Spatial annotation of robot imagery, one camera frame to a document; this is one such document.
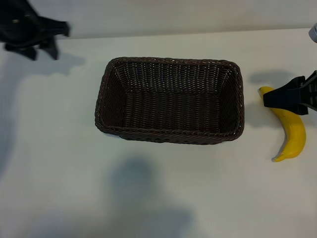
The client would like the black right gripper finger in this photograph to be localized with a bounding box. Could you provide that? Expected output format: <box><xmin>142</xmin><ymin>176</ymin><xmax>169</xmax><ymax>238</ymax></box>
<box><xmin>263</xmin><ymin>85</ymin><xmax>309</xmax><ymax>116</ymax></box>
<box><xmin>290</xmin><ymin>75</ymin><xmax>306</xmax><ymax>87</ymax></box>

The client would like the dark brown woven basket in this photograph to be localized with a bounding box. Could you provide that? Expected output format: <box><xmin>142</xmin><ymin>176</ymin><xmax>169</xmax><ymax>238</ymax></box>
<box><xmin>94</xmin><ymin>57</ymin><xmax>245</xmax><ymax>146</ymax></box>

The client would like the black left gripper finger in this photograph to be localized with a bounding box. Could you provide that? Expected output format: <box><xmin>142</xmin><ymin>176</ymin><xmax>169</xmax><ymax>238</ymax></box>
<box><xmin>37</xmin><ymin>17</ymin><xmax>71</xmax><ymax>38</ymax></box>
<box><xmin>43</xmin><ymin>36</ymin><xmax>60</xmax><ymax>60</ymax></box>

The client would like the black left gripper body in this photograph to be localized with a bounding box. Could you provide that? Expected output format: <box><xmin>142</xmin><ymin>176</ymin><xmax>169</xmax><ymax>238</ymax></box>
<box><xmin>0</xmin><ymin>0</ymin><xmax>44</xmax><ymax>60</ymax></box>

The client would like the yellow banana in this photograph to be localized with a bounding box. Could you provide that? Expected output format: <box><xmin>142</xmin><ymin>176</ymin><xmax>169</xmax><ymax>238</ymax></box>
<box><xmin>259</xmin><ymin>86</ymin><xmax>307</xmax><ymax>163</ymax></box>

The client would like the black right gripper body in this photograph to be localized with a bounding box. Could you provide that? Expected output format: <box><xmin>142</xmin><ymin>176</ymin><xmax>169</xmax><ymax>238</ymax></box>
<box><xmin>301</xmin><ymin>70</ymin><xmax>317</xmax><ymax>111</ymax></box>

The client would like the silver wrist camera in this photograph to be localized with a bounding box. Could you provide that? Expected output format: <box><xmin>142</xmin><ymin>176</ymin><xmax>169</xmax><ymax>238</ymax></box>
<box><xmin>308</xmin><ymin>22</ymin><xmax>317</xmax><ymax>43</ymax></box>

